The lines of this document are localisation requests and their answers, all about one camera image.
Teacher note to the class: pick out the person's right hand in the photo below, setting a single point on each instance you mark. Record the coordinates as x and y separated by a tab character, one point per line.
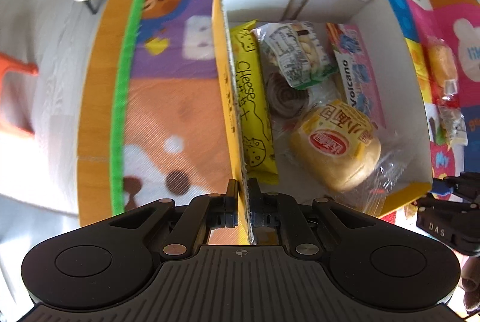
471	284

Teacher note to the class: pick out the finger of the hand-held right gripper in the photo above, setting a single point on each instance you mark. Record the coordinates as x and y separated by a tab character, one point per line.
444	188
442	206

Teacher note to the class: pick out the chocolate swirl cake packet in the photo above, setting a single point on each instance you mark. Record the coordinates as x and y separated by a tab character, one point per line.
285	97

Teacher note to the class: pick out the pink biscuit stick packet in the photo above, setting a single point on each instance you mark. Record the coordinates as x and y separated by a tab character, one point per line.
356	82

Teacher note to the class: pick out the orange plastic stool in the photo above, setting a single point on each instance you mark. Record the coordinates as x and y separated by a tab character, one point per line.
15	119

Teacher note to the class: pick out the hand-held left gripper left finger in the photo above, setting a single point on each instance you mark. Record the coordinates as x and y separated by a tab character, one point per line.
229	206

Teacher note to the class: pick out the long bread clear packet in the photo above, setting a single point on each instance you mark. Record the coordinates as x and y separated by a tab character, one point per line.
442	59

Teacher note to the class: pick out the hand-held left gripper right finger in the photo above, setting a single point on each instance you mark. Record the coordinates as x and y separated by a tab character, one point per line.
258	207

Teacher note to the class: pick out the colourful printed play mat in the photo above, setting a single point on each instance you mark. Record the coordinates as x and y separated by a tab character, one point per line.
168	101

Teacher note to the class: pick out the small biscuit packet white label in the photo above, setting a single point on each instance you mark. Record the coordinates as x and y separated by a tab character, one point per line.
452	123
296	52

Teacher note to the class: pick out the yellow cheese snack packet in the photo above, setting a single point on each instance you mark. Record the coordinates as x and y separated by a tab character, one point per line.
251	89

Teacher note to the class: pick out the bread bun packet red label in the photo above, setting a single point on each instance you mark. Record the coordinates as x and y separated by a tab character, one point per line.
337	153

